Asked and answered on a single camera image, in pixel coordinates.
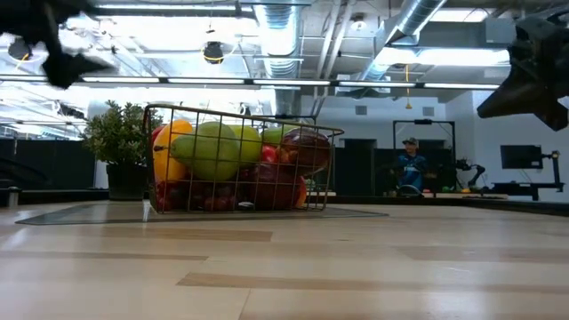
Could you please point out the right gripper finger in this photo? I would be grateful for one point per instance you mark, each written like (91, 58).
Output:
(558, 115)
(520, 100)

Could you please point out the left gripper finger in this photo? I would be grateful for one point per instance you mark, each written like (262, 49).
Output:
(66, 70)

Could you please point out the yellow mango with orange blush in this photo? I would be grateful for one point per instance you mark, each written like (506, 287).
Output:
(171, 155)

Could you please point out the purple grape bunch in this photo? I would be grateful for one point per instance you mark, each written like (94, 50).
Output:
(213, 203)

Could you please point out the bright red round fruit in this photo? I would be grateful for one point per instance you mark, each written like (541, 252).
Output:
(269, 154)

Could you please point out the dark red bell pepper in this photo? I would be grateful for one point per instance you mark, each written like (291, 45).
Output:
(306, 149)

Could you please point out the dark red apple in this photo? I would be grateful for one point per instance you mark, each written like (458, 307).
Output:
(271, 189)

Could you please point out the black background robot arm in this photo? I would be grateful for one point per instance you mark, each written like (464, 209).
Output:
(478, 171)

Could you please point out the black ceiling dome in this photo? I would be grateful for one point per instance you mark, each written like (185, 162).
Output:
(213, 52)
(20, 49)

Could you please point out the black background table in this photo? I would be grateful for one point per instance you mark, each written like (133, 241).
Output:
(529, 186)

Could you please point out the small potted green plant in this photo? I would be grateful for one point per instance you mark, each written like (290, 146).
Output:
(115, 133)

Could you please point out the black room divider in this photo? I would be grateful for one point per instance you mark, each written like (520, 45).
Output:
(53, 164)

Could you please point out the wooden background table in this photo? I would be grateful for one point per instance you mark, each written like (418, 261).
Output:
(467, 195)

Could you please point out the person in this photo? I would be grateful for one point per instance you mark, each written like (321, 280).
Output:
(411, 171)

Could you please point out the long ceiling light strip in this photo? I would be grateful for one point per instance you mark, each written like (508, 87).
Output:
(204, 81)

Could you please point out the translucent grey-edged baking mat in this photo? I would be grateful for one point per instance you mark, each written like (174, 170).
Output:
(89, 213)

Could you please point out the black monitor mount post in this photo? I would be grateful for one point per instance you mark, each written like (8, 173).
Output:
(555, 169)

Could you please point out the black wall monitor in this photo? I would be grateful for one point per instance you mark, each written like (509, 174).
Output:
(520, 156)

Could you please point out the grey wall vent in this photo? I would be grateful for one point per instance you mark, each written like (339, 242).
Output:
(428, 111)
(361, 110)

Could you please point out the black rectangular frame stand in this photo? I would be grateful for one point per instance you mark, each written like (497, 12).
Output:
(422, 121)

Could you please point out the slanted silver ceiling duct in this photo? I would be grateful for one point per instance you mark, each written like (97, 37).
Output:
(418, 15)

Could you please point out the silver metal post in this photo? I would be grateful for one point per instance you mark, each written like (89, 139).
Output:
(13, 196)

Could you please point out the vertical silver duct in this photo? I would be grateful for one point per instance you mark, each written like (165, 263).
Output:
(280, 40)

